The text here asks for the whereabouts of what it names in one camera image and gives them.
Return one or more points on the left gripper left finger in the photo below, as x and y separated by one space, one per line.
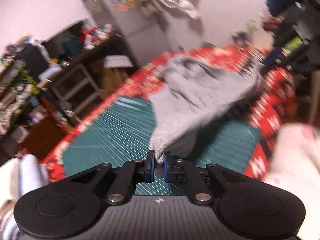
128 176

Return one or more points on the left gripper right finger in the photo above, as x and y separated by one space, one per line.
194 179

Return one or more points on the grey knit sweater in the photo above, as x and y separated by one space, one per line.
194 94

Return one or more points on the green cutting mat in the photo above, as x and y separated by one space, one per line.
122 133

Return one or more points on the red patterned tablecloth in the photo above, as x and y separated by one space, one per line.
265 113

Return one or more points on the dark cluttered desk shelf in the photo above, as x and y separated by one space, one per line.
29 69

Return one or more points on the grey refrigerator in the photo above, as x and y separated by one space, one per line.
144 36

